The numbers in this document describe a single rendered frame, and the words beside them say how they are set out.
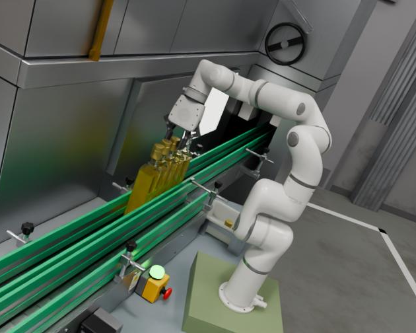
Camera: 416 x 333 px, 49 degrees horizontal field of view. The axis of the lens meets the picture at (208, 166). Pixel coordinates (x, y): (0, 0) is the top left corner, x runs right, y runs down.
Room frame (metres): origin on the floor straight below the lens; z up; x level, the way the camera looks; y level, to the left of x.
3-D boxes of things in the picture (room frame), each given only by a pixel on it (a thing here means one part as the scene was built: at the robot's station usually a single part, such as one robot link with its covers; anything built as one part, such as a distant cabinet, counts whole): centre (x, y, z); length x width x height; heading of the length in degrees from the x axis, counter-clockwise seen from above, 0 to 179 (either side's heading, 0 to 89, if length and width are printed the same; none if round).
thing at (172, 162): (1.43, 0.14, 0.99); 0.06 x 0.06 x 0.21; 74
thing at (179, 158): (1.49, 0.12, 0.99); 0.06 x 0.06 x 0.21; 74
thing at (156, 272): (1.15, 0.02, 0.84); 0.05 x 0.05 x 0.03
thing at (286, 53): (2.40, -0.13, 1.49); 0.21 x 0.05 x 0.21; 74
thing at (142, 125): (1.79, 0.17, 1.15); 0.90 x 0.03 x 0.34; 164
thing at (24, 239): (0.91, 0.37, 0.94); 0.07 x 0.04 x 0.13; 74
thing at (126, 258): (0.99, 0.09, 0.94); 0.07 x 0.04 x 0.13; 74
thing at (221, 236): (1.67, -0.14, 0.79); 0.27 x 0.17 x 0.08; 74
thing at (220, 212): (1.66, -0.17, 0.80); 0.22 x 0.17 x 0.09; 74
